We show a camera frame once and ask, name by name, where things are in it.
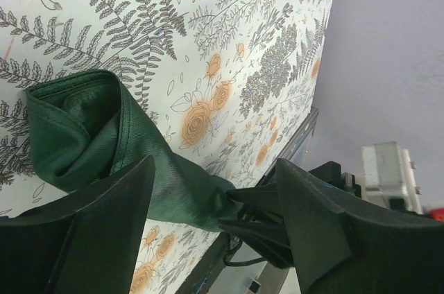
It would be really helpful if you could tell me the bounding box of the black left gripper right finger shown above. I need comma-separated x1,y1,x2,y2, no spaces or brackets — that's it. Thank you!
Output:
275,159,443,293

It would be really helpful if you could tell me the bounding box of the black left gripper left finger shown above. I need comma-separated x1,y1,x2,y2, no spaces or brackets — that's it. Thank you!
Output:
1,156,155,293

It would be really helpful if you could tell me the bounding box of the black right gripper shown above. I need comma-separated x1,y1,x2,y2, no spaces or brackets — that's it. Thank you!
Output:
219,161,347,268

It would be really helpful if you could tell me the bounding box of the dark green cloth napkin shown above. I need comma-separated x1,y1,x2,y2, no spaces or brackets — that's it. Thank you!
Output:
26,70,240,232

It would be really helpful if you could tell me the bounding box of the floral tablecloth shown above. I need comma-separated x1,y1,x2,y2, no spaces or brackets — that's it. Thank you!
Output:
1,0,332,293

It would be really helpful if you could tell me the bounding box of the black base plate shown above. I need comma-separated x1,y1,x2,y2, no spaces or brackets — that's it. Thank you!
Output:
176,232,242,294

